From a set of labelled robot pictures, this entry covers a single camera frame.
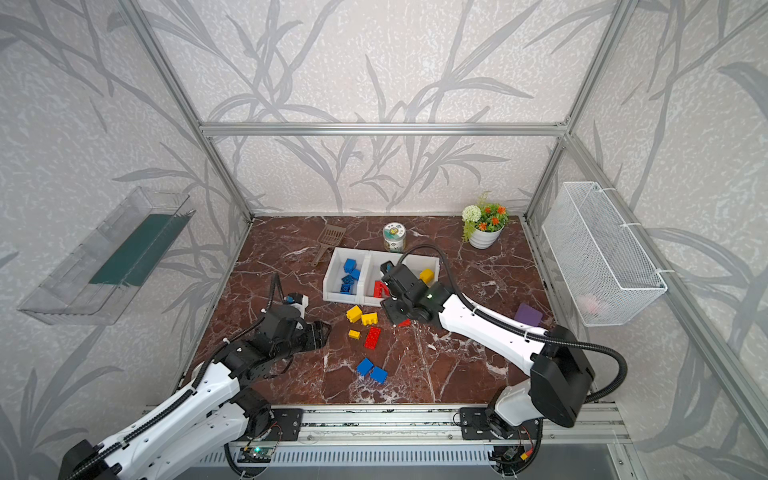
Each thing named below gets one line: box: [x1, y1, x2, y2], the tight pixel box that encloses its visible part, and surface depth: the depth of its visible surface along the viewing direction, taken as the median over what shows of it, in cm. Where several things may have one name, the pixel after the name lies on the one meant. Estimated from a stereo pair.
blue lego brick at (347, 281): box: [340, 274, 355, 295], surface depth 98 cm
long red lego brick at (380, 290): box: [373, 280, 390, 299], surface depth 98 cm
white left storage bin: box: [322, 247, 372, 305], surface depth 98 cm
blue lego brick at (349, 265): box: [343, 258, 357, 273], surface depth 106 cm
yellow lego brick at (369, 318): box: [361, 313, 378, 326], surface depth 92 cm
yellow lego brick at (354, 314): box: [346, 305, 363, 323], surface depth 93 cm
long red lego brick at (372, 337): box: [364, 326, 381, 350], surface depth 88 cm
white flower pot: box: [469, 225, 505, 250], surface depth 107 cm
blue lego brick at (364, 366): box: [356, 358, 374, 376], surface depth 84 cm
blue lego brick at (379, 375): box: [370, 366, 389, 385], surface depth 83 cm
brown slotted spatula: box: [311, 224, 347, 267], surface depth 117 cm
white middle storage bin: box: [358, 250, 402, 307], surface depth 98 cm
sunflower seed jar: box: [383, 222, 407, 253], surface depth 107 cm
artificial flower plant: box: [461, 191, 509, 242], surface depth 104 cm
